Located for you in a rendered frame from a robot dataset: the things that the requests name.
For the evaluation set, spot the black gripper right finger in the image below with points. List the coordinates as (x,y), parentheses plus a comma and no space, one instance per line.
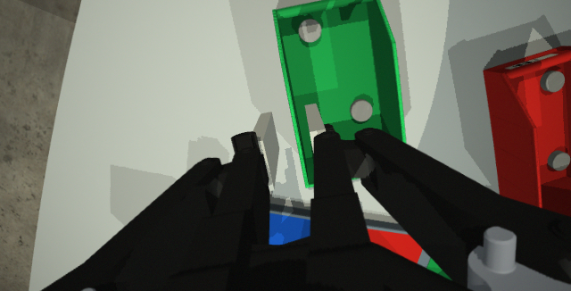
(482,240)

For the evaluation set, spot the green bin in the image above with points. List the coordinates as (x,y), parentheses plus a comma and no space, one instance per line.
(354,58)

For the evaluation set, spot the red bin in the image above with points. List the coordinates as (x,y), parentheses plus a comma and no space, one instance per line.
(515,113)

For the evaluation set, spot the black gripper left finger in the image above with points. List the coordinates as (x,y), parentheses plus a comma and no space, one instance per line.
(153,247)

